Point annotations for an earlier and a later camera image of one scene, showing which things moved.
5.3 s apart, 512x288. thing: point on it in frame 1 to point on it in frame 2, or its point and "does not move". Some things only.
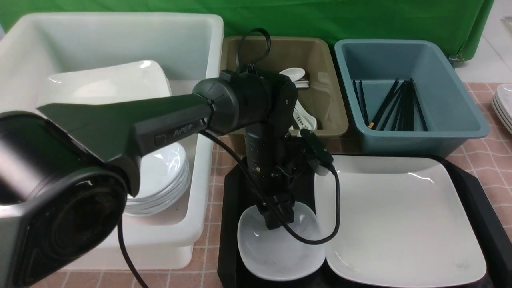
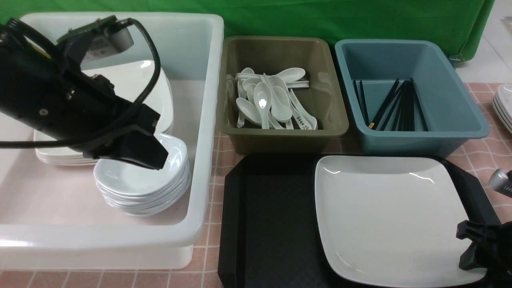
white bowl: x=277 y=253 to x=131 y=178
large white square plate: x=405 y=221 does not move
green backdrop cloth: x=460 y=24 does not move
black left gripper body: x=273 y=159 to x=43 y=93
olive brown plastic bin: x=325 y=97 does not move
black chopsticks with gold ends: x=398 y=113 does not move
